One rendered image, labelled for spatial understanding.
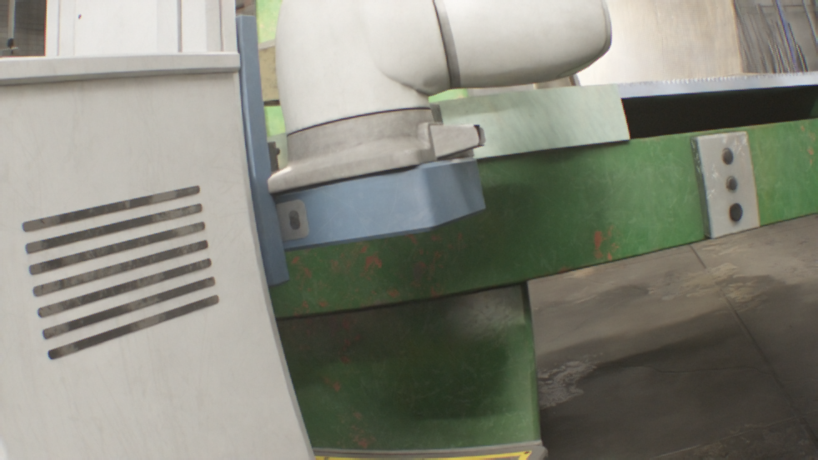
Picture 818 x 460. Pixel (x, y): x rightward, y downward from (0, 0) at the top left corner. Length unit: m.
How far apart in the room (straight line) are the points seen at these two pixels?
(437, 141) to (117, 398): 0.49
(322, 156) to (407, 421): 0.87
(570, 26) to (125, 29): 0.52
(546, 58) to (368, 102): 0.20
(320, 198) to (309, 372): 0.82
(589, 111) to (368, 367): 0.65
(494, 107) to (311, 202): 0.64
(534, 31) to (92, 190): 0.52
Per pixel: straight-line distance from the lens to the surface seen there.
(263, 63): 1.74
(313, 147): 0.80
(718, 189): 1.39
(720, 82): 1.47
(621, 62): 2.02
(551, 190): 1.40
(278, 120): 2.84
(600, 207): 1.41
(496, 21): 0.80
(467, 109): 1.38
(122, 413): 0.46
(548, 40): 0.81
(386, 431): 1.59
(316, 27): 0.80
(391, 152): 0.75
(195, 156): 0.55
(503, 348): 1.52
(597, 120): 1.39
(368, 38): 0.79
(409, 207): 0.75
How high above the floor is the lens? 0.72
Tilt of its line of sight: 4 degrees down
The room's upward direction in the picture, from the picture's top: 10 degrees counter-clockwise
